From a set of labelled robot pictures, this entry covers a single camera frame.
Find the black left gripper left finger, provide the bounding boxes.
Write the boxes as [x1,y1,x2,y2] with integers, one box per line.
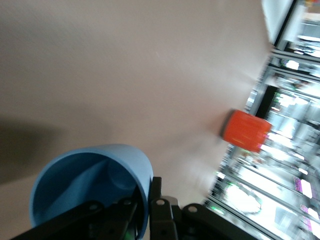
[9,186,145,240]

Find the orange can with silver lid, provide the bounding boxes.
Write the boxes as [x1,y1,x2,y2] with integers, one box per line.
[219,109,273,153]

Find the light blue plastic cup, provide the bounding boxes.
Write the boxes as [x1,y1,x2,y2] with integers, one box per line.
[29,143,154,238]

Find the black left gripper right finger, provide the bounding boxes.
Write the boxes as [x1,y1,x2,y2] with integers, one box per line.
[149,176,266,240]

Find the aluminium profile frame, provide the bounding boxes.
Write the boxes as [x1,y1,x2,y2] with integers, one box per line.
[204,0,320,240]

